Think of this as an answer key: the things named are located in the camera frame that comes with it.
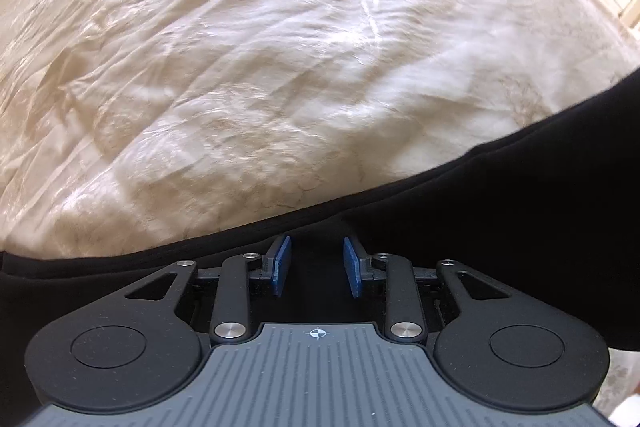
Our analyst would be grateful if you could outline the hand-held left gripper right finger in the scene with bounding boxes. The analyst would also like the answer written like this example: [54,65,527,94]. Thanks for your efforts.
[343,234,512,346]

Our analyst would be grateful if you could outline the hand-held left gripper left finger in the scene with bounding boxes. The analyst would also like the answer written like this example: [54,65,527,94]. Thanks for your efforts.
[114,234,293,344]

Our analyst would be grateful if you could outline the black pants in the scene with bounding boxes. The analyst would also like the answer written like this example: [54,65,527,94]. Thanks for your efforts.
[0,68,640,427]

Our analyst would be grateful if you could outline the cream bed cover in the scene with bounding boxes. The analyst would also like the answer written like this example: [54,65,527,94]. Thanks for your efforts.
[0,0,640,260]

